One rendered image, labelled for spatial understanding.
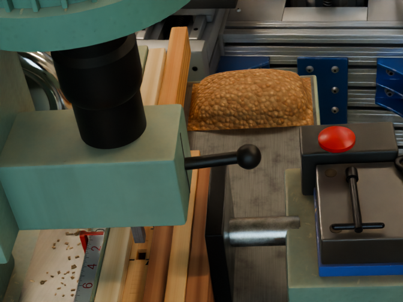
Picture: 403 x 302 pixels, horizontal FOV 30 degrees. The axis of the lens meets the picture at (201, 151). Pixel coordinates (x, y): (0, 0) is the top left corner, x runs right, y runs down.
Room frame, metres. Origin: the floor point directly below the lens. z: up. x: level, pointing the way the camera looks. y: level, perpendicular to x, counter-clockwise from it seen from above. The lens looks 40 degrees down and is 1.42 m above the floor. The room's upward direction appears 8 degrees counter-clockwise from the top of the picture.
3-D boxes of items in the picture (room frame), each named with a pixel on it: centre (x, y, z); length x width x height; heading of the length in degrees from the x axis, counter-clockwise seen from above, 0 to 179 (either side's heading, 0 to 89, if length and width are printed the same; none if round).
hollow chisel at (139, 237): (0.45, 0.06, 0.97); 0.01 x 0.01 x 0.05; 81
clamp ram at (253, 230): (0.44, -0.04, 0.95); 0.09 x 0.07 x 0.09; 171
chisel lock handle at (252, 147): (0.44, -0.01, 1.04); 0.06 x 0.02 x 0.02; 81
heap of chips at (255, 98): (0.69, -0.06, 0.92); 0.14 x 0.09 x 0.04; 81
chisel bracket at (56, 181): (0.46, 0.08, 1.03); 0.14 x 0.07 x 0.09; 81
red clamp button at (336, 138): (0.47, -0.11, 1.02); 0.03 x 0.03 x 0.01
